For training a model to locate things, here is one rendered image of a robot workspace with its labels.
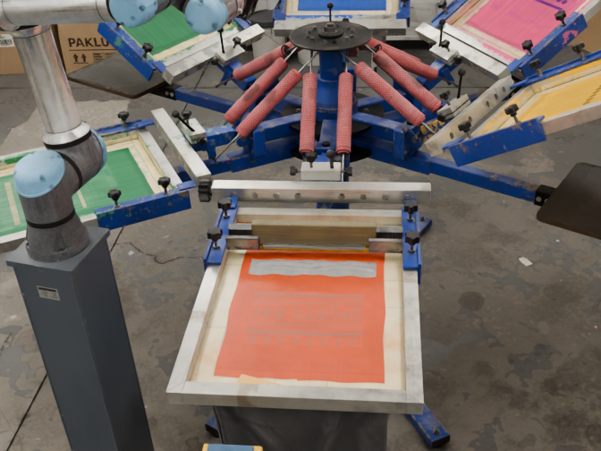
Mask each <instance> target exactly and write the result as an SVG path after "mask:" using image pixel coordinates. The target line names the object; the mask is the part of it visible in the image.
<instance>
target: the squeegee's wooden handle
mask: <svg viewBox="0 0 601 451"><path fill-rule="evenodd" d="M251 230H252V236H258V238H259V245H263V243H304V244H347V245H366V248H368V239H369V238H373V239H376V238H377V222H372V221H321V220H270V219H253V220H252V223H251Z"/></svg>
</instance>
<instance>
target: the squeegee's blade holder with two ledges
mask: <svg viewBox="0 0 601 451"><path fill-rule="evenodd" d="M263 248H264V249H306V250H348V251H364V250H365V249H366V245H347V244H304V243H263Z"/></svg>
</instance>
